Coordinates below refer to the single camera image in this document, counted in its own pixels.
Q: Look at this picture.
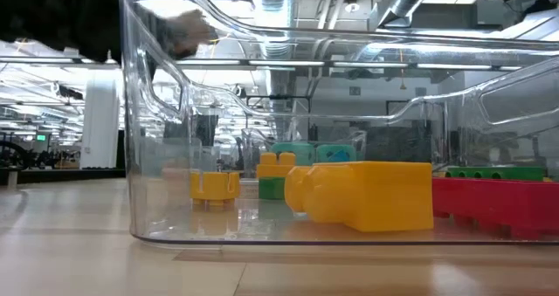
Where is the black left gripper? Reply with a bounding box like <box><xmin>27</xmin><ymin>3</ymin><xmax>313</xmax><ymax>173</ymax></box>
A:
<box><xmin>0</xmin><ymin>0</ymin><xmax>176</xmax><ymax>77</ymax></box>

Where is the small orange-yellow toy brick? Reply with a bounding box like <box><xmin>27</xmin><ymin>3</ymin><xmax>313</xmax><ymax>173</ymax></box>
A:
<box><xmin>190</xmin><ymin>170</ymin><xmax>242</xmax><ymax>212</ymax></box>

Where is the yellow two-stud toy brick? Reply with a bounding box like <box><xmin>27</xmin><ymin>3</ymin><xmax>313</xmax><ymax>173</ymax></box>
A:
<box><xmin>256</xmin><ymin>152</ymin><xmax>298</xmax><ymax>179</ymax></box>

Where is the blue sloped toy brick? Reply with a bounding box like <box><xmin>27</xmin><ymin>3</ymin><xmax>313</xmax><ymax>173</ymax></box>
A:
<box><xmin>327</xmin><ymin>149</ymin><xmax>353</xmax><ymax>163</ymax></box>

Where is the green long toy brick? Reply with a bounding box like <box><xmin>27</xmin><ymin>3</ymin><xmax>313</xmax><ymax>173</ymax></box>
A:
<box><xmin>444</xmin><ymin>165</ymin><xmax>547</xmax><ymax>182</ymax></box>

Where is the red long toy brick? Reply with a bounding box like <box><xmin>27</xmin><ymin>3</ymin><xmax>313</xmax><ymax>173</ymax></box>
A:
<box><xmin>431</xmin><ymin>176</ymin><xmax>559</xmax><ymax>241</ymax></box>

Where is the black ceiling projector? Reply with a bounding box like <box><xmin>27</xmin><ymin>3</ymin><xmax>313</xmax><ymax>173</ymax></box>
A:
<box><xmin>56</xmin><ymin>85</ymin><xmax>84</xmax><ymax>101</ymax></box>

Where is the white pillar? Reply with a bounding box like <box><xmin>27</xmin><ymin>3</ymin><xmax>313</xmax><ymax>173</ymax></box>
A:
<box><xmin>80</xmin><ymin>68</ymin><xmax>120</xmax><ymax>170</ymax></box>

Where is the small dark green brick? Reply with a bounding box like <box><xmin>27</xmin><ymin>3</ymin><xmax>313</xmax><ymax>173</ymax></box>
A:
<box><xmin>258</xmin><ymin>176</ymin><xmax>287</xmax><ymax>201</ymax></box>

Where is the large clear plastic bin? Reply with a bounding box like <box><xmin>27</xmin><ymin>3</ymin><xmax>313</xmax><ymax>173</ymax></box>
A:
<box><xmin>116</xmin><ymin>0</ymin><xmax>559</xmax><ymax>247</ymax></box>

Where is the silver round ventilation duct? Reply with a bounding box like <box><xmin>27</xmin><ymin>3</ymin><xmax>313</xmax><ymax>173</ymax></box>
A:
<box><xmin>251</xmin><ymin>0</ymin><xmax>302</xmax><ymax>144</ymax></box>

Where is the silver slanted ventilation duct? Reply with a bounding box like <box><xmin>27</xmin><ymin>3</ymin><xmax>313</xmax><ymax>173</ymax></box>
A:
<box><xmin>375</xmin><ymin>0</ymin><xmax>440</xmax><ymax>26</ymax></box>

